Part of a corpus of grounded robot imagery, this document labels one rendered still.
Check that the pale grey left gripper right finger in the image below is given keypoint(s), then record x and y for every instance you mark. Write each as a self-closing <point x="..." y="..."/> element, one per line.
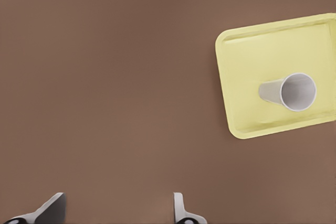
<point x="179" y="208"/>

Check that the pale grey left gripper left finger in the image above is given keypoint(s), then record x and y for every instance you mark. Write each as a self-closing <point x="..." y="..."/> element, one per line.
<point x="50" y="209"/>

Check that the white IKEA cup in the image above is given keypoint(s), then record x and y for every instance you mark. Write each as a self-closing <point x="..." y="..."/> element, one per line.
<point x="294" y="91"/>

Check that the pale yellow tray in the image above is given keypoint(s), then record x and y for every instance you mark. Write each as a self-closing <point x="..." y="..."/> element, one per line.
<point x="262" y="51"/>

